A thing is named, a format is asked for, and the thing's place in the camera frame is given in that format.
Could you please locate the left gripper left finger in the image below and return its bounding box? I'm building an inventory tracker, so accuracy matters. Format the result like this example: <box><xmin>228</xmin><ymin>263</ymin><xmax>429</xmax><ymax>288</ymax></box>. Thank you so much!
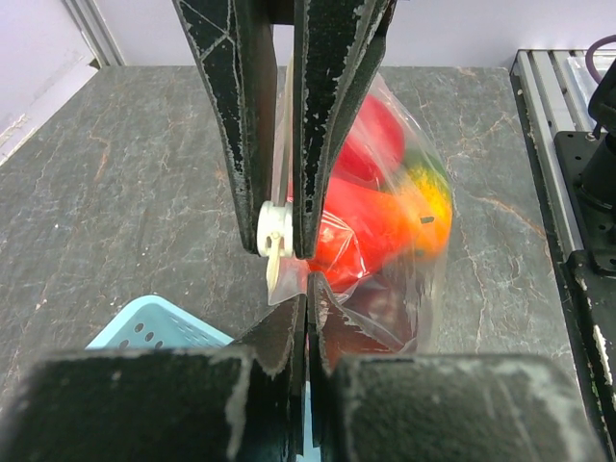
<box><xmin>1</xmin><ymin>295</ymin><xmax>306</xmax><ymax>461</ymax></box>

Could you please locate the clear polka dot zip bag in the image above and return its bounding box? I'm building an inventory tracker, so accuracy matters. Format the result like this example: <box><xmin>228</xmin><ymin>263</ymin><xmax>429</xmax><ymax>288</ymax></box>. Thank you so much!
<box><xmin>267</xmin><ymin>74</ymin><xmax>453</xmax><ymax>353</ymax></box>

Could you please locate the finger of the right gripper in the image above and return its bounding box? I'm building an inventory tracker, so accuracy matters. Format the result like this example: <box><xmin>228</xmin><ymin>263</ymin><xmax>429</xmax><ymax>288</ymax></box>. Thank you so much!
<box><xmin>173</xmin><ymin>0</ymin><xmax>278</xmax><ymax>254</ymax></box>
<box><xmin>293</xmin><ymin>1</ymin><xmax>396</xmax><ymax>259</ymax></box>

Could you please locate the green orange fake mango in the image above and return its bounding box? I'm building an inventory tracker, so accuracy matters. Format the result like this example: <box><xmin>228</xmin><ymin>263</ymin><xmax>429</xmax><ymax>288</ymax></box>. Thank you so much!
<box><xmin>398</xmin><ymin>148</ymin><xmax>453</xmax><ymax>261</ymax></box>

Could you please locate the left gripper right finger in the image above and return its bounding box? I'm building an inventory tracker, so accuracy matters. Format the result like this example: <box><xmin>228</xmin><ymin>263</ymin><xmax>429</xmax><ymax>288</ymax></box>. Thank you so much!
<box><xmin>307</xmin><ymin>273</ymin><xmax>606</xmax><ymax>461</ymax></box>

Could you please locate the aluminium frame rail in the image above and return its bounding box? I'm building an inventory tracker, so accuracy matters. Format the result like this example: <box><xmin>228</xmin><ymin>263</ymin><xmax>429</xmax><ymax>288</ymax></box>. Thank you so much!
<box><xmin>512</xmin><ymin>50</ymin><xmax>615</xmax><ymax>271</ymax></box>

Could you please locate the light blue plastic basket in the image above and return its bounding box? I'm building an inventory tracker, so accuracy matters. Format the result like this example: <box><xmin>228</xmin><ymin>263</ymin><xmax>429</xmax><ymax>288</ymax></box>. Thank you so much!
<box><xmin>86</xmin><ymin>295</ymin><xmax>234</xmax><ymax>349</ymax></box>

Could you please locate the dark purple fake fruit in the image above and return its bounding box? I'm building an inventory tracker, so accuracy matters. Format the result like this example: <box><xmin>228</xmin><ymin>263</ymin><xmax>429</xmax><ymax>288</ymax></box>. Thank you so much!
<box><xmin>334</xmin><ymin>278</ymin><xmax>433</xmax><ymax>352</ymax></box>

